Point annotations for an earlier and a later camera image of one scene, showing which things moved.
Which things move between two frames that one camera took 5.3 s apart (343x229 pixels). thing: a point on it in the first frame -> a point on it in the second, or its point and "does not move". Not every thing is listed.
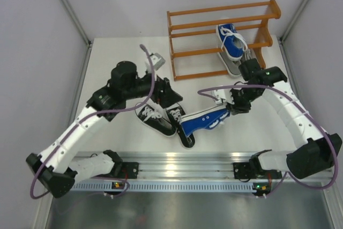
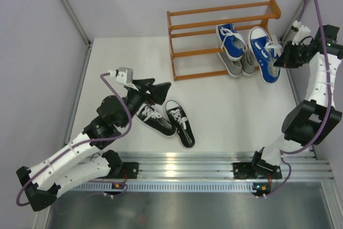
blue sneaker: x=206 y=118 -> x=266 y=51
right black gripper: x=237 y=108 -> x=285 y=60
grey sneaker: x=232 y=68 does not move
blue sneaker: x=232 y=43 does not move
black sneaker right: x=174 y=112 does not move
